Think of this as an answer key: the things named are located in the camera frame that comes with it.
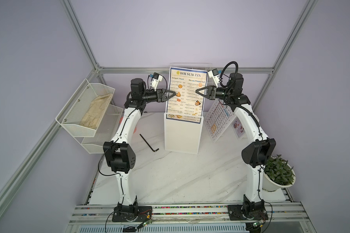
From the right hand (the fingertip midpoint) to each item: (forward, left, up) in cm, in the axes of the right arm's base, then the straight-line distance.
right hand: (197, 94), depth 75 cm
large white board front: (+4, -17, -24) cm, 30 cm away
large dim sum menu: (-2, +5, -6) cm, 8 cm away
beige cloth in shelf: (-6, +57, -8) cm, 58 cm away
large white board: (-8, +8, -23) cm, 26 cm away
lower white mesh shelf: (-19, +46, -8) cm, 50 cm away
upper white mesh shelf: (-6, +62, -7) cm, 63 cm away
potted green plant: (-36, -37, -22) cm, 56 cm away
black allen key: (-3, +34, -39) cm, 52 cm away
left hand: (0, +13, -1) cm, 13 cm away
